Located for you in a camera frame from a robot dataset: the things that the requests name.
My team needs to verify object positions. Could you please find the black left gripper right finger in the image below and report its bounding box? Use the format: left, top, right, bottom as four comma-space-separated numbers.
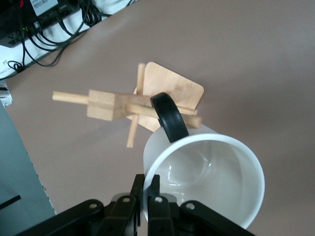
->
147, 174, 257, 236

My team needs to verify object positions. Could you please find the white metal bracket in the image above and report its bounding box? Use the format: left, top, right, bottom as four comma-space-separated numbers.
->
0, 82, 13, 107

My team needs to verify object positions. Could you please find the black device white label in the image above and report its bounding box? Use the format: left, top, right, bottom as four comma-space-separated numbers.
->
0, 0, 60, 49

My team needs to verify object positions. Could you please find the wooden cup rack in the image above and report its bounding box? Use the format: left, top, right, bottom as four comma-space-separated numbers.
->
52, 61, 205, 148

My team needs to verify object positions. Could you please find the black cables and electronics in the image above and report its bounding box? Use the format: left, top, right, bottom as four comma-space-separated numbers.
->
0, 7, 92, 81

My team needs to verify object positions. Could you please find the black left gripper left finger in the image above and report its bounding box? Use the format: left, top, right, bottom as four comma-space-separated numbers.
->
14, 174, 146, 236

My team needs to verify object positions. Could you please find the black cable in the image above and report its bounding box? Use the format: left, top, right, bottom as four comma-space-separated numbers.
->
55, 9, 82, 41
83, 0, 113, 28
6, 36, 27, 74

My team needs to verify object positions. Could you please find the white mug black handle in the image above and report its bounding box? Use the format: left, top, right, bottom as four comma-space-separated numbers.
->
142, 92, 266, 230

